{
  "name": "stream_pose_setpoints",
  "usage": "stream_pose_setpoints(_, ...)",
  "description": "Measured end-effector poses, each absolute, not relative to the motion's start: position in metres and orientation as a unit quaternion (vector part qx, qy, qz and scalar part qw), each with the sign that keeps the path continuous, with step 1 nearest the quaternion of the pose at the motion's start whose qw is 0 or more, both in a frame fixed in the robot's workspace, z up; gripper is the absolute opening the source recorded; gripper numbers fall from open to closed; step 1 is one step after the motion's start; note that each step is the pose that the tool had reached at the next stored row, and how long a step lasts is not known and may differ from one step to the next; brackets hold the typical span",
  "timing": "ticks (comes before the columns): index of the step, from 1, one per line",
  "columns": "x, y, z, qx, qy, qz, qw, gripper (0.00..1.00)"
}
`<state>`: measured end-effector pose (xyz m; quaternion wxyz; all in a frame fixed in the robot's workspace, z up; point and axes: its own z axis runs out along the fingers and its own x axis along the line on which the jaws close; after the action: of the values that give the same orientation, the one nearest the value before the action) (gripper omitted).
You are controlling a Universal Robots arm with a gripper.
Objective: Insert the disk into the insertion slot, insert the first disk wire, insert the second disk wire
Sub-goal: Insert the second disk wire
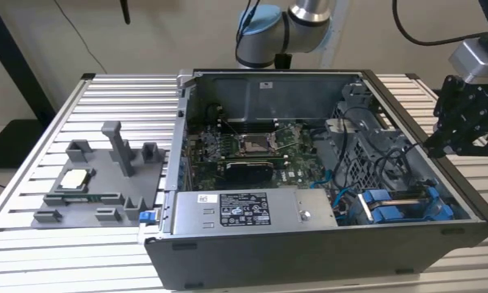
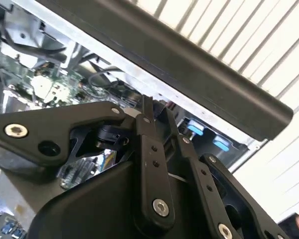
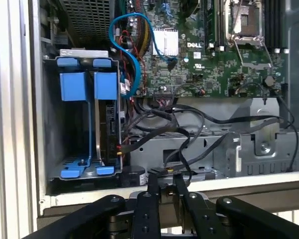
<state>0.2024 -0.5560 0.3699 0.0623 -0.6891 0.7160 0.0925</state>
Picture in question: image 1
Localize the black power wire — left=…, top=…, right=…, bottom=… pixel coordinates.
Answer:
left=373, top=143, right=431, bottom=192

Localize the hard disk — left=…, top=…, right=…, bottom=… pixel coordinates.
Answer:
left=357, top=186, right=456, bottom=223

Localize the blue disk wire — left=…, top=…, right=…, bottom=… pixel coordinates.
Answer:
left=311, top=178, right=353, bottom=197
left=332, top=188, right=353, bottom=221

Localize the grey metal disk bay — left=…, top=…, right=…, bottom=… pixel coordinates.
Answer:
left=313, top=82, right=471, bottom=225

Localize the green motherboard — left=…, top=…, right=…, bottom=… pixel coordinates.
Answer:
left=184, top=121, right=339, bottom=192

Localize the metal socket cover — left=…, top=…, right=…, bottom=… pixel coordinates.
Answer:
left=275, top=127, right=303, bottom=145

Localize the CPU socket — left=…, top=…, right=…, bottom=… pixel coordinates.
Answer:
left=237, top=134, right=276, bottom=155

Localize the black graphics card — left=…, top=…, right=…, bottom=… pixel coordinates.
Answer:
left=224, top=161, right=276, bottom=185

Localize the black PC case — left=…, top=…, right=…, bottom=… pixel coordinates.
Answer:
left=144, top=68, right=488, bottom=291

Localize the silver power supply box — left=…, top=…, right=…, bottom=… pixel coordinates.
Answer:
left=171, top=187, right=337, bottom=236

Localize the grey parts rack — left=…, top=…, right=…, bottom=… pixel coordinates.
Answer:
left=30, top=120, right=168, bottom=230

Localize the green RAM stick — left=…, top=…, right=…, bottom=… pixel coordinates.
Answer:
left=62, top=194, right=121, bottom=204

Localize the silver CPU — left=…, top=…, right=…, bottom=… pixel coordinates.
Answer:
left=60, top=169, right=90, bottom=189

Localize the black floor stand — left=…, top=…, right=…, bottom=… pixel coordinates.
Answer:
left=0, top=0, right=58, bottom=169

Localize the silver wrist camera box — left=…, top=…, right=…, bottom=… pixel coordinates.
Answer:
left=448, top=38, right=488, bottom=84

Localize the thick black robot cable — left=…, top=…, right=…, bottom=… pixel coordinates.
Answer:
left=392, top=0, right=488, bottom=46

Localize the locking lever wire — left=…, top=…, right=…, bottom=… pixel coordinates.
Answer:
left=217, top=117, right=241, bottom=136

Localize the black hanging strap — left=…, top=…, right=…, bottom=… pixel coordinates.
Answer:
left=119, top=0, right=132, bottom=25

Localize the thin black cable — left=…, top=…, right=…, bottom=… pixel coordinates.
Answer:
left=53, top=0, right=109, bottom=74

